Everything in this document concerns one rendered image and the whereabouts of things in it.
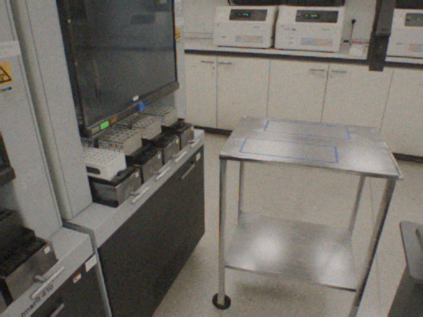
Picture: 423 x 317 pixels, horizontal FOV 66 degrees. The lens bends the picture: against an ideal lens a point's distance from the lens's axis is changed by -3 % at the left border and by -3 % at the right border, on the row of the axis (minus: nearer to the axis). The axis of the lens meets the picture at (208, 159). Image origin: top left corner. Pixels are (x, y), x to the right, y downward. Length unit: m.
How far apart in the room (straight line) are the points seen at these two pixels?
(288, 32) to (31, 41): 2.49
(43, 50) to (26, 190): 0.35
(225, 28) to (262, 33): 0.35
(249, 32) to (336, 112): 1.06
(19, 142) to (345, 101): 2.73
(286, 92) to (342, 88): 0.49
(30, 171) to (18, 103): 0.17
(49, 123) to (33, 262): 0.35
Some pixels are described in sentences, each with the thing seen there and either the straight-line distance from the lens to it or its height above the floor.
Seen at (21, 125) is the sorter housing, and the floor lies 1.07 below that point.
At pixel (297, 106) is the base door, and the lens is 3.21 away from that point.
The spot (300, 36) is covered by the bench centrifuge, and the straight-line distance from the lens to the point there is 3.11.
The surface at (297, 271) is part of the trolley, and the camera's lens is 1.53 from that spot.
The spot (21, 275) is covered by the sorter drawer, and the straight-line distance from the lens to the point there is 0.87.
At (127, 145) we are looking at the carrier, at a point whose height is 0.86.
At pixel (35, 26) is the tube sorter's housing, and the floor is 1.28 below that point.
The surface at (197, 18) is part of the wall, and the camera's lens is 4.03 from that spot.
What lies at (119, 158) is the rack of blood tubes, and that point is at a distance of 1.11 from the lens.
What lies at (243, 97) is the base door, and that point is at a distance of 3.30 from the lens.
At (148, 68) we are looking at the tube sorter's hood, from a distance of 1.28.
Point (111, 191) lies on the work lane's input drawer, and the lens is 1.08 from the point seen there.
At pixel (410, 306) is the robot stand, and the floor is 0.54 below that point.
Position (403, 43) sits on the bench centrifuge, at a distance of 3.12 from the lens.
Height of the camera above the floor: 1.33
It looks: 26 degrees down
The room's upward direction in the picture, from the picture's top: straight up
